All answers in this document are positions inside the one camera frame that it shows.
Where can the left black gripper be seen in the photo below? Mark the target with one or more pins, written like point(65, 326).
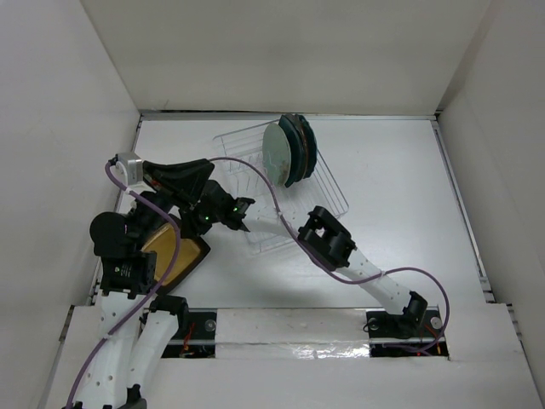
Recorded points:
point(193, 172)

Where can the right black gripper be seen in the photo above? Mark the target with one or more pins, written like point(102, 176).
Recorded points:
point(191, 227)

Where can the mint floral round plate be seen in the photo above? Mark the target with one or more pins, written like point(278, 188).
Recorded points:
point(276, 154)

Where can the teal square plate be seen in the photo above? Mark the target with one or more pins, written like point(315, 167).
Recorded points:
point(295, 148)

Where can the scalloped teal round plate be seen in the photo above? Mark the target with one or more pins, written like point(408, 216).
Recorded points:
point(311, 145)

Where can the smooth teal round plate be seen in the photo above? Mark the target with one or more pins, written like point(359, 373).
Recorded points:
point(303, 156)

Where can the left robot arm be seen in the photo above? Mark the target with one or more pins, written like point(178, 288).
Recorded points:
point(145, 253)

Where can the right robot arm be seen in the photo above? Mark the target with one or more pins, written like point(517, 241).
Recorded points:
point(320, 235)

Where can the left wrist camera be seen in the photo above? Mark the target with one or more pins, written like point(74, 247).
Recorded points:
point(128, 168)

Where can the white wire dish rack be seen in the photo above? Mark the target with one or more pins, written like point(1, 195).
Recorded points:
point(243, 139)

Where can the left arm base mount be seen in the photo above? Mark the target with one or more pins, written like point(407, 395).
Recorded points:
point(190, 321)

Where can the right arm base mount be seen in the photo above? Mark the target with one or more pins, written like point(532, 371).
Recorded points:
point(380, 323)

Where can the metal base rail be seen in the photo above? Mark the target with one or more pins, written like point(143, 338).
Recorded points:
point(298, 337)

